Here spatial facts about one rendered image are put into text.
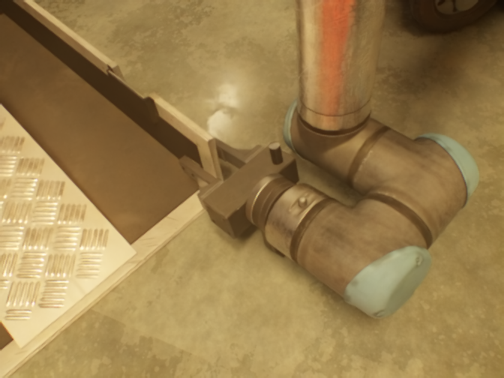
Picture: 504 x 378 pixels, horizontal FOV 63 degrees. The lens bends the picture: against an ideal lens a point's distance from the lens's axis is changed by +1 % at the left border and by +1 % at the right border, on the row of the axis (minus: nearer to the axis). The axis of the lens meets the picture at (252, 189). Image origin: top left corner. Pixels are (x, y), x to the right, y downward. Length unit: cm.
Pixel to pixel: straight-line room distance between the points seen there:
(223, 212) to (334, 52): 23
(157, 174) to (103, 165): 10
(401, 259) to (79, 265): 44
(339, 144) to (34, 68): 71
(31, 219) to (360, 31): 53
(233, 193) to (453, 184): 26
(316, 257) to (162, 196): 31
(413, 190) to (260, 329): 26
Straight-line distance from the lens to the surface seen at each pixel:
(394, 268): 42
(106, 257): 64
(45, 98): 93
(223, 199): 52
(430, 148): 51
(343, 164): 51
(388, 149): 50
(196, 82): 87
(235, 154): 59
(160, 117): 65
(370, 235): 44
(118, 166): 74
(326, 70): 43
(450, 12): 98
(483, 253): 66
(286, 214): 47
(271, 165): 54
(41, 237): 68
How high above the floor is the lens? 54
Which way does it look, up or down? 54 degrees down
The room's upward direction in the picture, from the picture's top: 9 degrees counter-clockwise
